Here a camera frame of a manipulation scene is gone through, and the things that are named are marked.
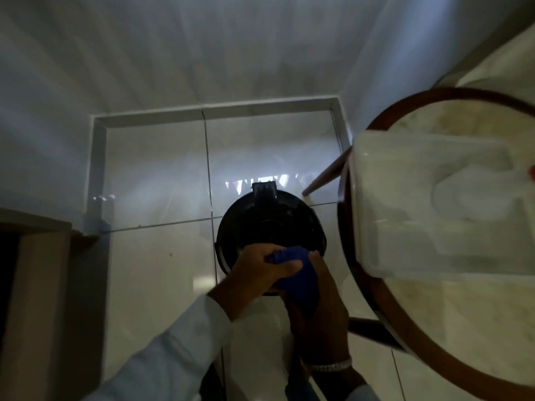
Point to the person's right fingers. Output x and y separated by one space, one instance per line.
319 271

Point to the person's right hand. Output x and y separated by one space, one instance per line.
322 325

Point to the person's right forearm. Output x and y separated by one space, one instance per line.
334 384

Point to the brown cardboard box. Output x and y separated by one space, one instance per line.
39 304

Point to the small red object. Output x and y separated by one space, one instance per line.
532 173

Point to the round wooden marble-top table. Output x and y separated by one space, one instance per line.
455 325

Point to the person's left hand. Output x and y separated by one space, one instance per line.
246 279

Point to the person's left thumb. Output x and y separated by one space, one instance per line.
286 268

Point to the black electric kettle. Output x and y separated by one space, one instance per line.
267 223

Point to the translucent plastic container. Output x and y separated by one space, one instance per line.
418 212

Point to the blue cloth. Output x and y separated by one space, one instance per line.
299 283

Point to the person's left forearm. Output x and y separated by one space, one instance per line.
167 354

